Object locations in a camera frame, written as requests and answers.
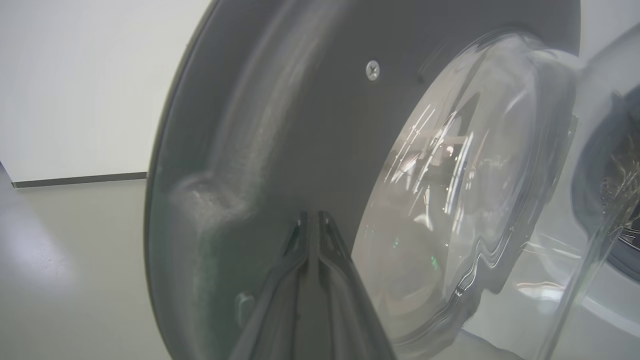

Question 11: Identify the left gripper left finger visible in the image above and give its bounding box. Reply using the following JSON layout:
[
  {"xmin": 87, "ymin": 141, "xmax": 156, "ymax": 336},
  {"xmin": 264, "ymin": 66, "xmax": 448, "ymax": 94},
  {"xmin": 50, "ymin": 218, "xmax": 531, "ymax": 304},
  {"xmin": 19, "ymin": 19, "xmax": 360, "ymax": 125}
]
[{"xmin": 230, "ymin": 212, "xmax": 311, "ymax": 360}]

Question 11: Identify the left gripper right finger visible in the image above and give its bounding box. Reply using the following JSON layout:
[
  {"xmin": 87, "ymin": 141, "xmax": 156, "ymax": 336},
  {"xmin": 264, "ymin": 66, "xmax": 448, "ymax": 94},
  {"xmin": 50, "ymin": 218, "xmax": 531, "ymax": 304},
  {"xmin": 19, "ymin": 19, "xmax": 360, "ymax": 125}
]
[{"xmin": 317, "ymin": 210, "xmax": 398, "ymax": 360}]

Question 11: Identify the washing machine door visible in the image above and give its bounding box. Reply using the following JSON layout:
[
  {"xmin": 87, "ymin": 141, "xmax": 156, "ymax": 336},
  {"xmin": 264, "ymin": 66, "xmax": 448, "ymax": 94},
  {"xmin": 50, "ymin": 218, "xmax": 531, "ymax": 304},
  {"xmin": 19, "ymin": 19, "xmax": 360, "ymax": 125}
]
[{"xmin": 144, "ymin": 0, "xmax": 584, "ymax": 360}]

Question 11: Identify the white front-load washing machine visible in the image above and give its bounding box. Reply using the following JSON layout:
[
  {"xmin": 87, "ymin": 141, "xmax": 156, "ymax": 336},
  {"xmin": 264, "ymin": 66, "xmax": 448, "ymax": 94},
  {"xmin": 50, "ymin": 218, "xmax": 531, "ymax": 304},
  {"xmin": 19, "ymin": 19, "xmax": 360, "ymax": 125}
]
[{"xmin": 435, "ymin": 0, "xmax": 640, "ymax": 360}]

